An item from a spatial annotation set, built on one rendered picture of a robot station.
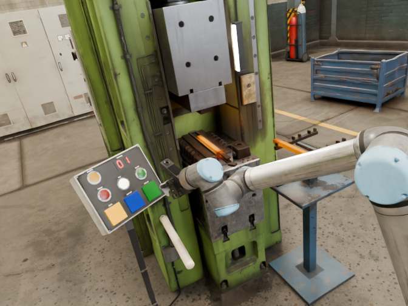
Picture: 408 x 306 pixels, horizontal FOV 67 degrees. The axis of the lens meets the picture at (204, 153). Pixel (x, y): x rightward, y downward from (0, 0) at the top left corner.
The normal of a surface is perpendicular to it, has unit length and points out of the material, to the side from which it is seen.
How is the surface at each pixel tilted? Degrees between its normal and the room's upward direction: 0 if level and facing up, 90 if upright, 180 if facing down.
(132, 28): 90
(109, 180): 60
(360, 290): 0
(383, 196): 83
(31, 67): 90
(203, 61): 90
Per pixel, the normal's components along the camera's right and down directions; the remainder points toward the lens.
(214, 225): 0.40, 0.34
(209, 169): 0.52, -0.36
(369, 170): -0.66, 0.31
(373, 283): -0.15, -0.89
